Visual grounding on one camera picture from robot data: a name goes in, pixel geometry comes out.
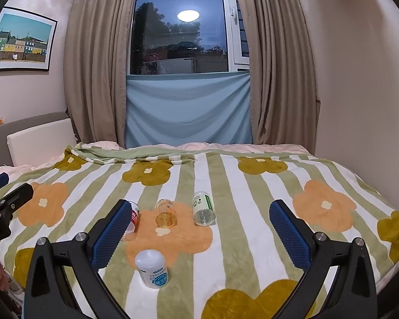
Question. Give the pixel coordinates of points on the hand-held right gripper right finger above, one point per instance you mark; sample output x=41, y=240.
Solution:
x=290, y=236

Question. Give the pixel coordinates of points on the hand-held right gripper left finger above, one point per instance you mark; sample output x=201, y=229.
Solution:
x=109, y=236

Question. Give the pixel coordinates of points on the clear cup with red label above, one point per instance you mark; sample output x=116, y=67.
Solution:
x=133, y=221

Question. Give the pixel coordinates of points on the white cup with blue label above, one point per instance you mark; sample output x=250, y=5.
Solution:
x=151, y=269

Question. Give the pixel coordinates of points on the clear amber cup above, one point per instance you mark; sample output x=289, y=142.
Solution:
x=166, y=213

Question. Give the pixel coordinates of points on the clear cup with green label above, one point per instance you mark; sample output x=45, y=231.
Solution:
x=202, y=207

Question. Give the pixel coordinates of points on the person's left hand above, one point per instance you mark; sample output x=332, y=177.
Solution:
x=1, y=277

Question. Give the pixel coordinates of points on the white cushion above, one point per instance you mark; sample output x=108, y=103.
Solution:
x=40, y=141

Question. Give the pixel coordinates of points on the striped floral blanket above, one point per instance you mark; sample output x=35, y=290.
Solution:
x=239, y=192

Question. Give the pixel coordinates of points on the framed picture of houses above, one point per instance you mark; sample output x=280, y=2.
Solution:
x=20, y=38

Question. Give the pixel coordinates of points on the light blue cloth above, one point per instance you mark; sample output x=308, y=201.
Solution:
x=189, y=109

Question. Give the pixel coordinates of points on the beige curtain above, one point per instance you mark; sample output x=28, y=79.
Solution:
x=98, y=63
x=279, y=63

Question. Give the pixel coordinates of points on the window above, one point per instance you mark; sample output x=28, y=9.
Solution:
x=186, y=23

